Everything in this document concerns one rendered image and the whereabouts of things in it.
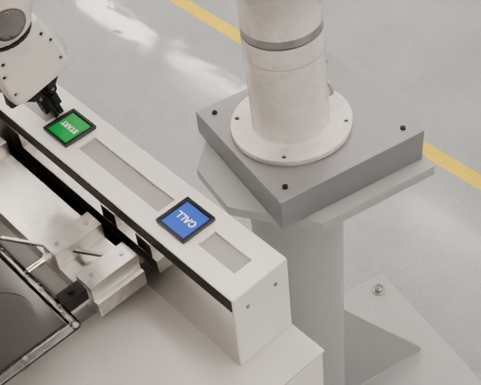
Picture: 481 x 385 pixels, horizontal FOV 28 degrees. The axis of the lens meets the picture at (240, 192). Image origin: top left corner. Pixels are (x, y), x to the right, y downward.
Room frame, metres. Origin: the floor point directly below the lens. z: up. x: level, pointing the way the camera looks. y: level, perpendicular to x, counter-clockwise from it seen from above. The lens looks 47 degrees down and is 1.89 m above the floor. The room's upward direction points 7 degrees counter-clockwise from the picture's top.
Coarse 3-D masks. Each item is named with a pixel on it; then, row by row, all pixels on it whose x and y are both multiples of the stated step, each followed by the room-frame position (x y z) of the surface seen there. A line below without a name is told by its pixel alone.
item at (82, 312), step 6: (78, 306) 0.80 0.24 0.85; (84, 306) 0.80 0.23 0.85; (90, 306) 0.81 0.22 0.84; (72, 312) 0.79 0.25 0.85; (78, 312) 0.80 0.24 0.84; (84, 312) 0.80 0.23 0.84; (90, 312) 0.81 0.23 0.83; (60, 318) 0.79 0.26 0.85; (78, 318) 0.80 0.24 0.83; (84, 318) 0.80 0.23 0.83; (66, 324) 0.78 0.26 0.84
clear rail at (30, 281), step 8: (0, 248) 0.88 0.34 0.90; (0, 256) 0.87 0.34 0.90; (8, 256) 0.86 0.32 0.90; (8, 264) 0.85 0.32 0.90; (16, 264) 0.85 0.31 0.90; (16, 272) 0.84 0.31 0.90; (24, 272) 0.83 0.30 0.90; (24, 280) 0.82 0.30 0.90; (32, 280) 0.82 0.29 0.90; (32, 288) 0.81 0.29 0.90; (40, 296) 0.79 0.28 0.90; (48, 296) 0.79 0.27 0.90; (48, 304) 0.78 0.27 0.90; (56, 304) 0.77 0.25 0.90; (56, 312) 0.76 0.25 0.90; (64, 312) 0.76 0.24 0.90; (64, 320) 0.75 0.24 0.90; (72, 320) 0.74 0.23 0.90
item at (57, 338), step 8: (64, 328) 0.73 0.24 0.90; (72, 328) 0.73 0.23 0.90; (56, 336) 0.72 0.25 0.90; (64, 336) 0.72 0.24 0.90; (40, 344) 0.71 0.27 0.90; (48, 344) 0.71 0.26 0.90; (56, 344) 0.71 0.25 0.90; (32, 352) 0.70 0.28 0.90; (40, 352) 0.70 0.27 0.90; (24, 360) 0.69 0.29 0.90; (32, 360) 0.69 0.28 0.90; (8, 368) 0.68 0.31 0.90; (16, 368) 0.68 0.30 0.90; (24, 368) 0.68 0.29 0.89; (0, 376) 0.67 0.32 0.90; (8, 376) 0.67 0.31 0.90; (0, 384) 0.66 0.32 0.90
